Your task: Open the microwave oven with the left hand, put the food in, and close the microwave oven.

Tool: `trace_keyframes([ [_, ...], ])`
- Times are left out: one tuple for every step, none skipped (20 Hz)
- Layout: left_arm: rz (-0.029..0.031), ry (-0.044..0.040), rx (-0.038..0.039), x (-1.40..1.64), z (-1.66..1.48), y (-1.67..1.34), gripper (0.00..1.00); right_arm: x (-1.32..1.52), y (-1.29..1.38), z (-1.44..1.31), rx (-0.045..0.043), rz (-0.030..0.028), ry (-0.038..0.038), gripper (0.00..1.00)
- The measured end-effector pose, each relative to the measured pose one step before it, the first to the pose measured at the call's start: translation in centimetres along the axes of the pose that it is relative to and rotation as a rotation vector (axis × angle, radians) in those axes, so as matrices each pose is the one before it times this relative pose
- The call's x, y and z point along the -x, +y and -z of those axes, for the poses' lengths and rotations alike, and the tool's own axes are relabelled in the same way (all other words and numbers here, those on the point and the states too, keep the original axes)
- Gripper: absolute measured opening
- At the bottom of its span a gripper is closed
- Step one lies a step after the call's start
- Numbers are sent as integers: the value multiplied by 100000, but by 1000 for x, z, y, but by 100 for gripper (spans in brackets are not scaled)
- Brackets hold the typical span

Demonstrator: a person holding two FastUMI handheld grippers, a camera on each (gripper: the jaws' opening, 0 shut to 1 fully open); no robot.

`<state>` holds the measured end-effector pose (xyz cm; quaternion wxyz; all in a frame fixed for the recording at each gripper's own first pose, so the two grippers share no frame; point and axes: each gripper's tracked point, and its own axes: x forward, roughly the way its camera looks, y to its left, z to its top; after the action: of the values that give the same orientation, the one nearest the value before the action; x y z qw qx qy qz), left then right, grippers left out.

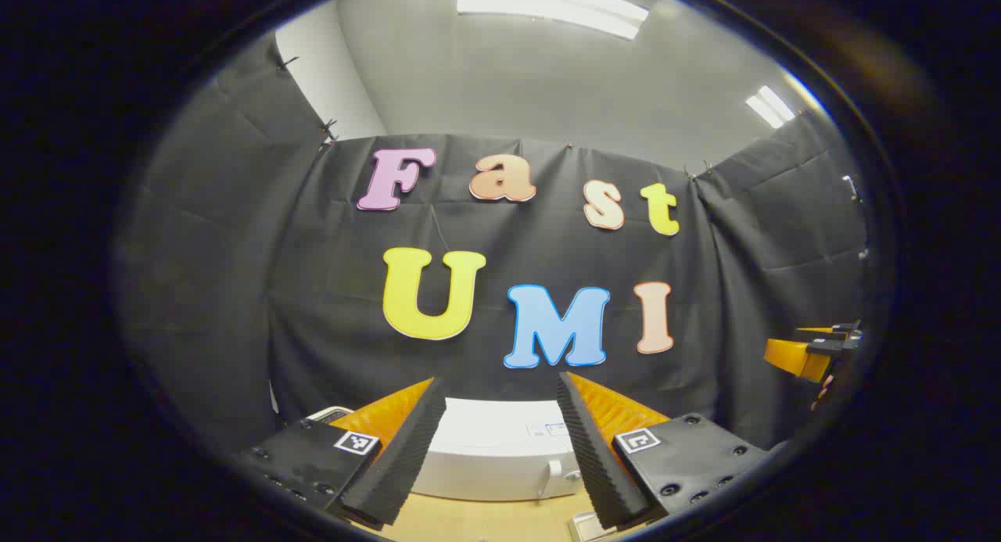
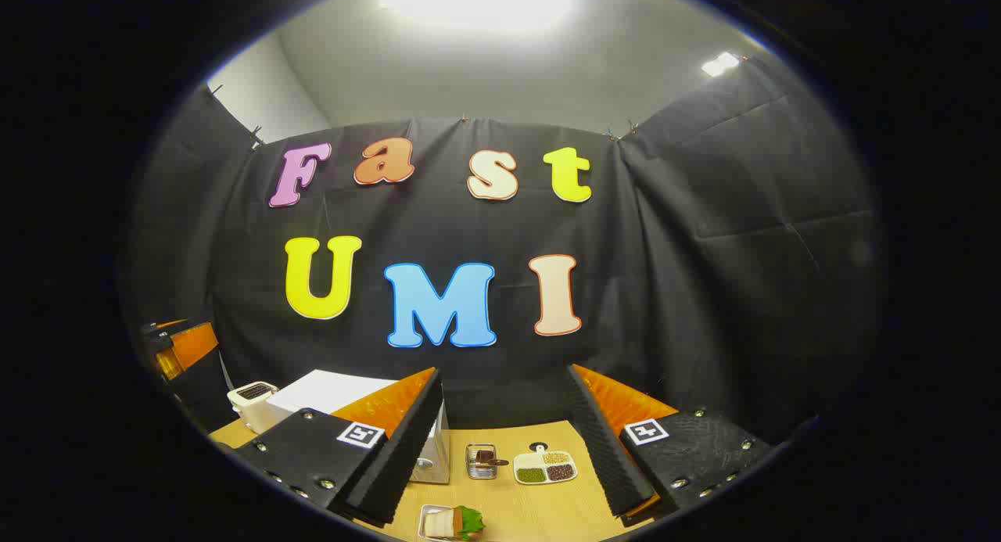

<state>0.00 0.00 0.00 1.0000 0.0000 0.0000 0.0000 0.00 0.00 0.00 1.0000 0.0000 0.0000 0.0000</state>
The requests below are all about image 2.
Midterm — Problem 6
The bread and lettuce sandwich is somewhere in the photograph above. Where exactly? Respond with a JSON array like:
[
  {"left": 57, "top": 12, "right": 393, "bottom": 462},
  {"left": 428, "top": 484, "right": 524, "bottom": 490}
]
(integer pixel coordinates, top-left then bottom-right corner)
[{"left": 426, "top": 505, "right": 486, "bottom": 542}]

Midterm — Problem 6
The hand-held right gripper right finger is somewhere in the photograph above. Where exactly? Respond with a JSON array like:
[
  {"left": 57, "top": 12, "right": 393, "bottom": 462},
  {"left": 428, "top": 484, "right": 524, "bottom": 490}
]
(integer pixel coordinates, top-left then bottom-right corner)
[{"left": 565, "top": 364, "right": 775, "bottom": 521}]

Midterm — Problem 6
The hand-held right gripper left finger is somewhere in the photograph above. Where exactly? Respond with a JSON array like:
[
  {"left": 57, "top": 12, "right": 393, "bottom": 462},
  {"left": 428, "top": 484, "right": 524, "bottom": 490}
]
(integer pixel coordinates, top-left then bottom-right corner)
[{"left": 233, "top": 367, "right": 444, "bottom": 527}]

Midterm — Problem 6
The black backdrop cloth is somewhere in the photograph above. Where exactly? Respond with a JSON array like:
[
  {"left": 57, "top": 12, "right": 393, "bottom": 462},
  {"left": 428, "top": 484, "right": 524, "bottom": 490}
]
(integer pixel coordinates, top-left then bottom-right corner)
[{"left": 117, "top": 53, "right": 888, "bottom": 443}]

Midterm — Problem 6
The white microwave oven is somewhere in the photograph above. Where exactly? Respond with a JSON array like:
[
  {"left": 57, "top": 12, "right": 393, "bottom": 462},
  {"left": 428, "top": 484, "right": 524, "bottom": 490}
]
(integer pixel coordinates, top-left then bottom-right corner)
[{"left": 266, "top": 368, "right": 451, "bottom": 485}]

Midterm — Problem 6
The white divided grain dish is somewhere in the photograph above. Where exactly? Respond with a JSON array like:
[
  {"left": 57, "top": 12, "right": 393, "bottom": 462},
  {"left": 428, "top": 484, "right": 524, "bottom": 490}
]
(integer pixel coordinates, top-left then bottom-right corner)
[{"left": 513, "top": 443, "right": 579, "bottom": 486}]

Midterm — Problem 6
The small white tray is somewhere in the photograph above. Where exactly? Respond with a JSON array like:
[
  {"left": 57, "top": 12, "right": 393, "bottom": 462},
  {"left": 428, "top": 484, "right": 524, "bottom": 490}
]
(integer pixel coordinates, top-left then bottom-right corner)
[{"left": 418, "top": 504, "right": 470, "bottom": 542}]

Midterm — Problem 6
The white toaster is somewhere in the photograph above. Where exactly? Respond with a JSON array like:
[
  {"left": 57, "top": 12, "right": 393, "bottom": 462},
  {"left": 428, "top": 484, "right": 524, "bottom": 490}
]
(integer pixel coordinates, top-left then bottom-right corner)
[{"left": 227, "top": 381, "right": 280, "bottom": 434}]

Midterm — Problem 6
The metal utensil holder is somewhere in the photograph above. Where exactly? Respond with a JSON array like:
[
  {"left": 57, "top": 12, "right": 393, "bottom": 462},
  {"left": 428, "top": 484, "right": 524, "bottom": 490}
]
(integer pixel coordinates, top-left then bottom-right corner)
[{"left": 465, "top": 443, "right": 500, "bottom": 480}]

